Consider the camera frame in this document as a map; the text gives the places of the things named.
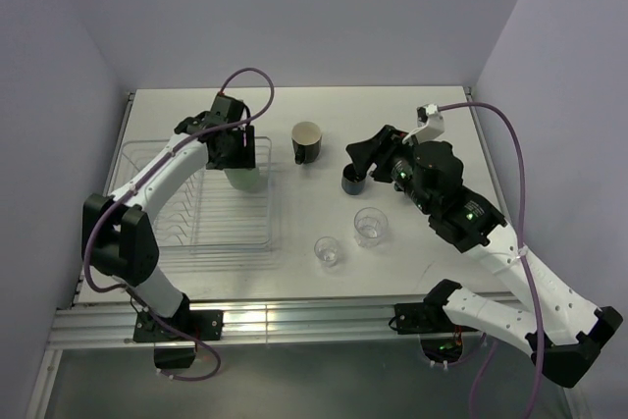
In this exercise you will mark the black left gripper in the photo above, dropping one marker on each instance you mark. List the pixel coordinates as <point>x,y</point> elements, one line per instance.
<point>245,156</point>

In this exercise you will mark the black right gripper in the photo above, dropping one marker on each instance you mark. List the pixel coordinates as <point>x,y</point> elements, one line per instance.
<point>381,149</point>

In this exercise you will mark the light green plastic cup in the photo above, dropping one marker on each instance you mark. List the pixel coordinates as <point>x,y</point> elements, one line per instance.
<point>245,180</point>

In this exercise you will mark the black mug cream interior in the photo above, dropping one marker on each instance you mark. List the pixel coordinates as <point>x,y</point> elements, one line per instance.
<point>306,139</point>

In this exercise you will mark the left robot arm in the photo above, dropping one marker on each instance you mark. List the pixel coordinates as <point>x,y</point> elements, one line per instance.
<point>118,240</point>

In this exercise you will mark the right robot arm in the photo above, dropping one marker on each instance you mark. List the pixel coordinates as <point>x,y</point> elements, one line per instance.
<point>557,327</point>

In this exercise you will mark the dark blue mug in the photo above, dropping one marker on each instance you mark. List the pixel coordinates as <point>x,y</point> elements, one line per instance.
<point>351,182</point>

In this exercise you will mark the large clear glass cup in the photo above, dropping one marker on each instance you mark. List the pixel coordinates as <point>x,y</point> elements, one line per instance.
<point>370,227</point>

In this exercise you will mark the small clear glass cup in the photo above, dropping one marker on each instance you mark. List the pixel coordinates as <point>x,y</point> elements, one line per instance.
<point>327,250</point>

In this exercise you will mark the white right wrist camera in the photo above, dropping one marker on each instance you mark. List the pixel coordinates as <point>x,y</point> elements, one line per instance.
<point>430,125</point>

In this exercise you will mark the clear wire dish rack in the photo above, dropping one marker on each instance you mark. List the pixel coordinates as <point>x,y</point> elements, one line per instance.
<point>197,212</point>

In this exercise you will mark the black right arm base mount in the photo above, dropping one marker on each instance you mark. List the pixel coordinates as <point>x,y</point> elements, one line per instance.
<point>424,318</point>

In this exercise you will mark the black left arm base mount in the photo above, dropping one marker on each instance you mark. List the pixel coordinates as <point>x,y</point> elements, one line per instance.
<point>175,339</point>

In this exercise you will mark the aluminium rail frame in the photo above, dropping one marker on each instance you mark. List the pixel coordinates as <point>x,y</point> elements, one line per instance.
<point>334,359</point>

